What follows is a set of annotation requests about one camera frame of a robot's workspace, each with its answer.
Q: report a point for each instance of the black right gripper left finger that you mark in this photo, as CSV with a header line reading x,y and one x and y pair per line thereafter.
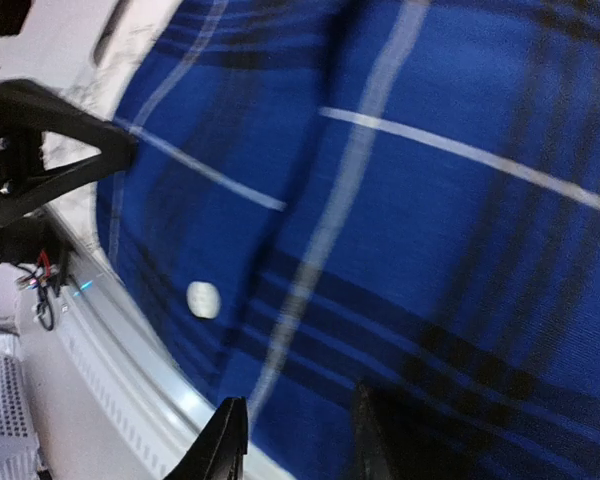
x,y
218,451

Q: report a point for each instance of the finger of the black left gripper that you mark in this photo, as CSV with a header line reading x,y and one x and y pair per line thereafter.
x,y
49,147

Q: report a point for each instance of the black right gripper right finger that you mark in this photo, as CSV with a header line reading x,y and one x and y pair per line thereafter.
x,y
380,440

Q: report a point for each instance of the blue plaid long sleeve shirt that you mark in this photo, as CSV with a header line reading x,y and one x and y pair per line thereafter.
x,y
387,201

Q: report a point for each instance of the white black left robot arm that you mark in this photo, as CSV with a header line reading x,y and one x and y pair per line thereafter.
x,y
28,239

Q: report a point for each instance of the aluminium front rail frame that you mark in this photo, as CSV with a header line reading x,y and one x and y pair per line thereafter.
x,y
87,390

